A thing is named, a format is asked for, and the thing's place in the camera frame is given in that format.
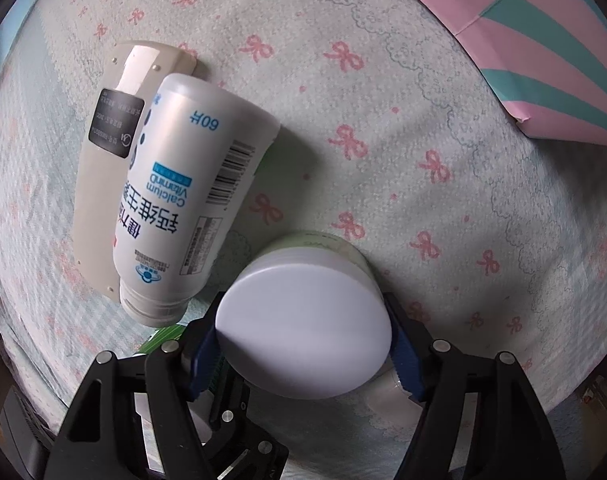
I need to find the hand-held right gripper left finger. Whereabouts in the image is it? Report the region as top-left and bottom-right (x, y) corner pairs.
(44, 292), (290, 480)

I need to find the white blue-label supplement bottle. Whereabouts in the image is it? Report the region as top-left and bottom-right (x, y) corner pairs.
(112, 73), (281, 328)

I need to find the pink teal striped paper box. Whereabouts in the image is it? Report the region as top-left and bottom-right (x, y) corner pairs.
(376, 0), (607, 149)

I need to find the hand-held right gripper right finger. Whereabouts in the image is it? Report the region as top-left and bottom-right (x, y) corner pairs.
(381, 292), (569, 480)

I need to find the beige remote control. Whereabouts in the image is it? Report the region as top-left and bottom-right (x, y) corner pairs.
(72, 41), (209, 306)

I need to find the white lidded round jar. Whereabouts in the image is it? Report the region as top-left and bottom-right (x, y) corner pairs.
(214, 230), (394, 401)

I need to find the green packet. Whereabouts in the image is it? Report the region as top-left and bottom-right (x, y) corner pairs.
(138, 325), (184, 356)

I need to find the bow print bed sheet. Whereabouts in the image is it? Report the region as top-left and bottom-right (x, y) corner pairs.
(0, 0), (607, 466)

